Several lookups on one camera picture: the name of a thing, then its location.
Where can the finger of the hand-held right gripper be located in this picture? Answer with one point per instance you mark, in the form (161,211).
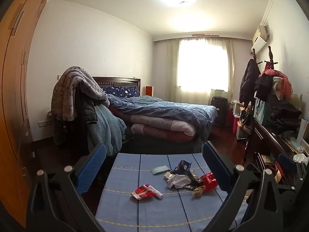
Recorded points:
(286,162)

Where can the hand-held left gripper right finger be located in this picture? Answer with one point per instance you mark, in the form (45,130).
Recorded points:
(217,166)

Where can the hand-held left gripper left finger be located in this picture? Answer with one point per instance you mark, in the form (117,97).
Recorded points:
(90,169)

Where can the red plastic wrapper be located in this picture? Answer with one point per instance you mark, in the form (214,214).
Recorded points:
(208,180)

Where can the brown paper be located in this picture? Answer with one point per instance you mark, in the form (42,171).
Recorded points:
(198,191)

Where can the white paper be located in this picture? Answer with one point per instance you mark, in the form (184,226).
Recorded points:
(177,181)

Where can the red and gold books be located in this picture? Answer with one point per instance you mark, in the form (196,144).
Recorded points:
(281,172)

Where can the white crumpled cloth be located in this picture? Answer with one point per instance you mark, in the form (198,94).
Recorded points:
(301,158)

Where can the black packet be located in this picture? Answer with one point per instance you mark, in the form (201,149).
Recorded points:
(195,177)

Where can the dark wooden dresser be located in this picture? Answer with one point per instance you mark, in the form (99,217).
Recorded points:
(263,140)

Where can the white perforated appliance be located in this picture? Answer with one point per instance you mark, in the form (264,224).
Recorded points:
(304,133)

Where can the dark blue wrapper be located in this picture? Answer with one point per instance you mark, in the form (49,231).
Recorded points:
(181,168)

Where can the dark folded clothes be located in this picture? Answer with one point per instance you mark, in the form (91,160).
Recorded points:
(284,118)

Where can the light blue blanket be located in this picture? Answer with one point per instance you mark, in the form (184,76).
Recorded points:
(106,128)

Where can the red storage box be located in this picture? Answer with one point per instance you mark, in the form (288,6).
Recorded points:
(235,124)

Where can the beige packet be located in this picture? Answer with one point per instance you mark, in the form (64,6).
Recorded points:
(167,175)

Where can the striped handbag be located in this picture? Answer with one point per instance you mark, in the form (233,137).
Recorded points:
(246,120)

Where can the grey bed skirt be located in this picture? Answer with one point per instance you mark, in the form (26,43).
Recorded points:
(166,146)

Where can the teal box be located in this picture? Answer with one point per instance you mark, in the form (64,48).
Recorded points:
(262,112)

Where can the black suitcase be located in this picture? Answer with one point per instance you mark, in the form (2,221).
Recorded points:
(219,111)

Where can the red and white wrapper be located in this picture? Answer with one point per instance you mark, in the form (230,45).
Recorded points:
(142,193)

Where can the light blue packet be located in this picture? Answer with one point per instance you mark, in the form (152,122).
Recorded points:
(159,170)

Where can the black jacket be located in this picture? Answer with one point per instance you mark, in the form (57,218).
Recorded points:
(87,111)

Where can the white tube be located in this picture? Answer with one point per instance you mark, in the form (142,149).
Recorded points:
(157,193)

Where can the blue striped sheet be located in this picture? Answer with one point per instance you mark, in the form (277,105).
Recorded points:
(144,212)

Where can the pink quilt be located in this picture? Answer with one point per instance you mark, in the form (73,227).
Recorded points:
(157,128)

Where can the blue patterned duvet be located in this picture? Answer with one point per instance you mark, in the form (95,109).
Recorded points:
(169,108)

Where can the red and pink clothes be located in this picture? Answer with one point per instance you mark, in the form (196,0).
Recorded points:
(281,82)

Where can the grey fleece blanket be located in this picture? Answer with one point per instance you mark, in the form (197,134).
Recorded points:
(77,87)

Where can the star print pillow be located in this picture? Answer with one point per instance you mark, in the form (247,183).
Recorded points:
(120,91)

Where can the dark hanging coat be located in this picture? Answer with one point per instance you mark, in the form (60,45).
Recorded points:
(248,82)

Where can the dark wooden headboard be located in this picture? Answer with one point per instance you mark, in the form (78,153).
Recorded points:
(115,80)

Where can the orange nightstand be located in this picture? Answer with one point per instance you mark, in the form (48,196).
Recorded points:
(149,91)

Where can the wooden wardrobe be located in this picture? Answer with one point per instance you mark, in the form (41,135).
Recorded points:
(14,101)

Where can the sheer window curtain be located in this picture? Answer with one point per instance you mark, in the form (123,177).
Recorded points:
(229,65)

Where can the wooden coat rack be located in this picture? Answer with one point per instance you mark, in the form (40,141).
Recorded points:
(270,58)

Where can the white air conditioner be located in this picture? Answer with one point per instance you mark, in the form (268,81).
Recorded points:
(259,41)

